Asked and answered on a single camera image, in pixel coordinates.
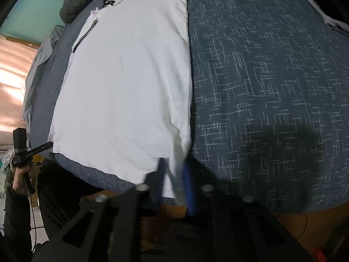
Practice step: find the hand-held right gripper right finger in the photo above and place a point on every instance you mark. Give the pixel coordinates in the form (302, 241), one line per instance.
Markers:
(189, 191)

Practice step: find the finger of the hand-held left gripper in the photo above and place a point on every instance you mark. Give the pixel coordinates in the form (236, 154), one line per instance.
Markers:
(41, 148)

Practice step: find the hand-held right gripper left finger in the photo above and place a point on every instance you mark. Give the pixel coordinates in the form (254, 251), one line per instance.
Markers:
(160, 180)

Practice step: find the white shirt with black trim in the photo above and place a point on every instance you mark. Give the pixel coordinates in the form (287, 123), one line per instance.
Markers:
(122, 87)

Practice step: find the stack of folded clothes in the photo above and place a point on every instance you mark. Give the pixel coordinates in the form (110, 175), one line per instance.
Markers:
(338, 23)

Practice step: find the person's left hand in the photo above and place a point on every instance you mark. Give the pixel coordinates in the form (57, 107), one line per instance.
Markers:
(18, 182)

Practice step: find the person's dark clothing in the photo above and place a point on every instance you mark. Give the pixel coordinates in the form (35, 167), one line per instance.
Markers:
(62, 196)

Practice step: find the pink curtain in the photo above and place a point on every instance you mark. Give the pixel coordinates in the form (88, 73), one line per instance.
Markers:
(13, 87)

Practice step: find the light grey blanket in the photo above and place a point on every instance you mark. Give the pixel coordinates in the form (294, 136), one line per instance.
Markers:
(35, 73)

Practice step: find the dark grey rolled duvet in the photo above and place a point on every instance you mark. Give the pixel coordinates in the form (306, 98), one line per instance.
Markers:
(79, 2)

